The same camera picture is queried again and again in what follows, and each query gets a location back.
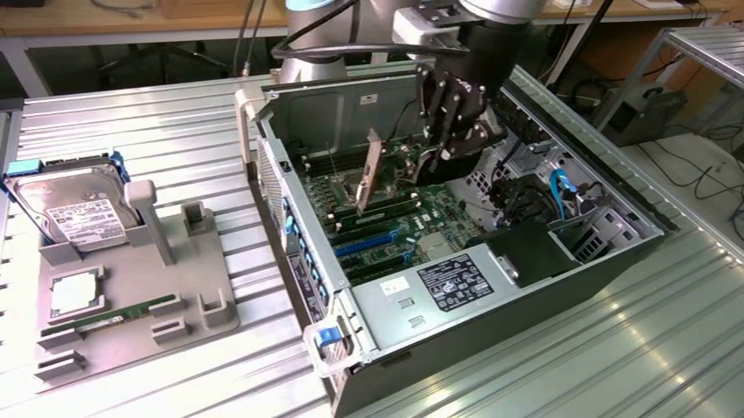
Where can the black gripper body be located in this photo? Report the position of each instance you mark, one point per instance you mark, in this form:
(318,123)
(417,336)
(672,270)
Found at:
(482,61)

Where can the black graphics card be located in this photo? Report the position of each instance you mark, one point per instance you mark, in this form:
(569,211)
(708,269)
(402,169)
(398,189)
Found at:
(374,174)

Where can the metal disk bay cage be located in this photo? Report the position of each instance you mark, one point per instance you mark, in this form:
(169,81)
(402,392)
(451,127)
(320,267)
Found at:
(522,157)

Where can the thin locking lever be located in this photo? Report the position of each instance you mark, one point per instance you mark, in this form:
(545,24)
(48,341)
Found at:
(332,161)

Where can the installed black RAM stick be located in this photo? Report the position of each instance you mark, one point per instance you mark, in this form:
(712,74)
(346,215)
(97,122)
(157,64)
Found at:
(383,212)

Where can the green motherboard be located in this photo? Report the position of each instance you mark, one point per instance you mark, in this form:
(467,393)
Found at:
(406,226)

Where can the CPU socket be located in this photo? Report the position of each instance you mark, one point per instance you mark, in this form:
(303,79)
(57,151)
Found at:
(347,187)

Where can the silver chipset heatsink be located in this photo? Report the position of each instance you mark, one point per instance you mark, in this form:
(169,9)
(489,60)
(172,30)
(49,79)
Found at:
(439,246)

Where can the black plastic air shroud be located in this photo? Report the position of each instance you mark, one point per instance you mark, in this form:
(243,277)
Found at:
(529,257)

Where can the black box on floor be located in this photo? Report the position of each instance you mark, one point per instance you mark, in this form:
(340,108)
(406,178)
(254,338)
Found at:
(638,115)

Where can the blue expansion slot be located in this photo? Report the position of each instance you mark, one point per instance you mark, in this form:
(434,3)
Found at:
(367,244)

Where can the grey power supply unit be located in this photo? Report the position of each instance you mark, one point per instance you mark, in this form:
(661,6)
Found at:
(441,300)

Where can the open grey PC case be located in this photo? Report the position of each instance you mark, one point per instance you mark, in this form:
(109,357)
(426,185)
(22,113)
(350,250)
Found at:
(465,305)

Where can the black chair base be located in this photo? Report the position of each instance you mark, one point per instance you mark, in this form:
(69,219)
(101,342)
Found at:
(168,58)

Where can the blue case latch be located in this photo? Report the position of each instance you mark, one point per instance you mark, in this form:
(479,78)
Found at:
(324,338)

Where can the wooden desk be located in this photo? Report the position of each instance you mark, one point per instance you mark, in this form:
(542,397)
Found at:
(145,19)

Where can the silver hard disk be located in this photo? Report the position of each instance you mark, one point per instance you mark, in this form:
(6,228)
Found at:
(77,211)

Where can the grey plastic parts rack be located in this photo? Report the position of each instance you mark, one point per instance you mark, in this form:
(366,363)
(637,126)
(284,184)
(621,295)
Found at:
(139,305)

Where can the blue disk carrier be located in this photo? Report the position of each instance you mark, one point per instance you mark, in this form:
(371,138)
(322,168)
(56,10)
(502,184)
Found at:
(25,170)

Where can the green RAM stick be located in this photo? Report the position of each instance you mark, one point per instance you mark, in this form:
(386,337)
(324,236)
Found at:
(116,314)

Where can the silver CPU chip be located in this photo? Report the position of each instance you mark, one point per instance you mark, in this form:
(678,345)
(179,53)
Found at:
(73,292)

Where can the aluminium frame table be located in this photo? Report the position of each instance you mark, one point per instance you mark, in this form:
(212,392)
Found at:
(697,52)

